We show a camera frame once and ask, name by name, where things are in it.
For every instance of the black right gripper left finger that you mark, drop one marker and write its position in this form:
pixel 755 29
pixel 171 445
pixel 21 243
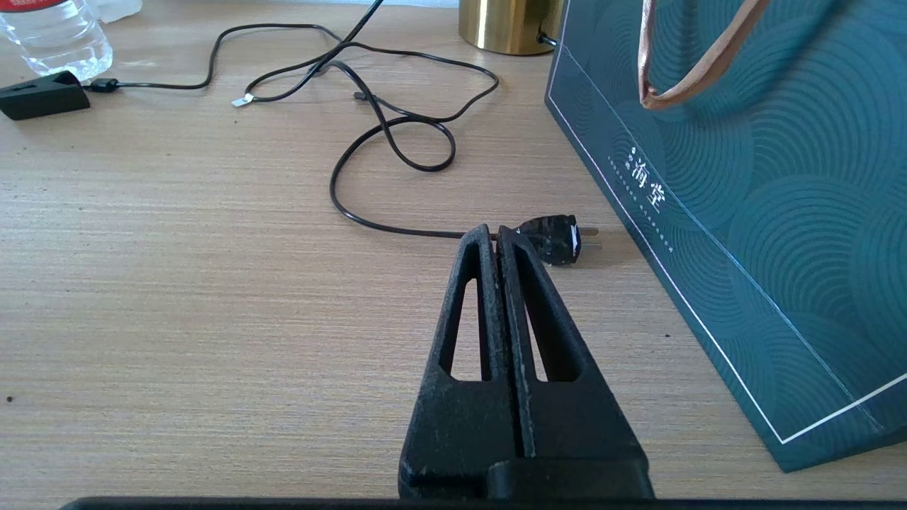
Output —
pixel 460 425

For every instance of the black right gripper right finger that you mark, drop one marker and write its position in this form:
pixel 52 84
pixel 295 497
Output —
pixel 581 425

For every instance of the dark blue paper bag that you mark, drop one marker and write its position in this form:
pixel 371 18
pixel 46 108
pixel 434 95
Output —
pixel 765 212

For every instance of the brass desk lamp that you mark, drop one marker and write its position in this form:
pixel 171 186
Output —
pixel 510 25

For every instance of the black clip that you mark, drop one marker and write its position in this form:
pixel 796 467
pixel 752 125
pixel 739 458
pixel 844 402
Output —
pixel 42 95

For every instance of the red-capped water bottle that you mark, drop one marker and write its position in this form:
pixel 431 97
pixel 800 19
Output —
pixel 60 39

